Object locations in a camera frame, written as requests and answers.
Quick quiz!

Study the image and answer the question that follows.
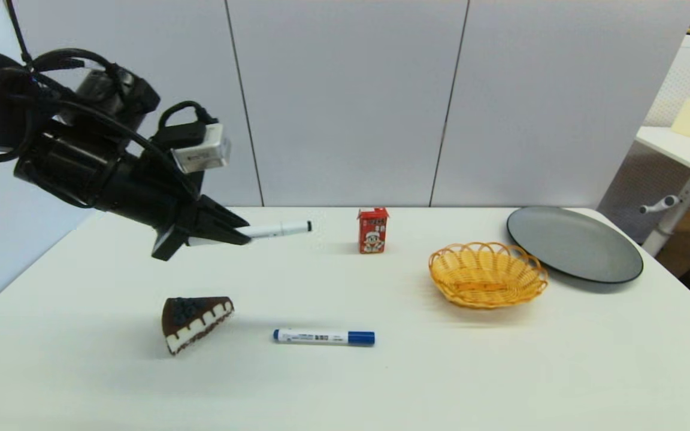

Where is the white side table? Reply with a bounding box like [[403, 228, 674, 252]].
[[635, 126, 690, 257]]

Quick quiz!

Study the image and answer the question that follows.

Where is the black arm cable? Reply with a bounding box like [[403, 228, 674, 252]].
[[22, 48, 202, 201]]

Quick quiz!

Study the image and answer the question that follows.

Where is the white marker with blue cap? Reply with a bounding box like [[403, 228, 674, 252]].
[[273, 327, 376, 346]]

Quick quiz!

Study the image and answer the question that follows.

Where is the grey table crank handle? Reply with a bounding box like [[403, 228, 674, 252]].
[[639, 195, 681, 215]]

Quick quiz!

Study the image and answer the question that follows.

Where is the yellow wicker basket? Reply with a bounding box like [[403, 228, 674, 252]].
[[428, 242, 549, 309]]

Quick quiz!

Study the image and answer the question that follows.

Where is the red milk carton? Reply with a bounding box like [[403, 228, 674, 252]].
[[357, 207, 390, 254]]

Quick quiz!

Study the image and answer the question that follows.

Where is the dark grey round plate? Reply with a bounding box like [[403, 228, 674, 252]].
[[506, 206, 644, 284]]

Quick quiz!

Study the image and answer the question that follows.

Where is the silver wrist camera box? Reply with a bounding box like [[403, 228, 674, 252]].
[[171, 123, 232, 175]]

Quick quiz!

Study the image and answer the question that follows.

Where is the chocolate blueberry cake slice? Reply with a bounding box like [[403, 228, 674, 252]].
[[161, 296, 235, 356]]

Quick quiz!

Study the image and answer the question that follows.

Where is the black camera cable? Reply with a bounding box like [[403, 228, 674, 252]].
[[157, 100, 219, 130]]

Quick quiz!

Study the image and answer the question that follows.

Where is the white marker with black caps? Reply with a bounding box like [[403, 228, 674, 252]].
[[188, 221, 313, 247]]

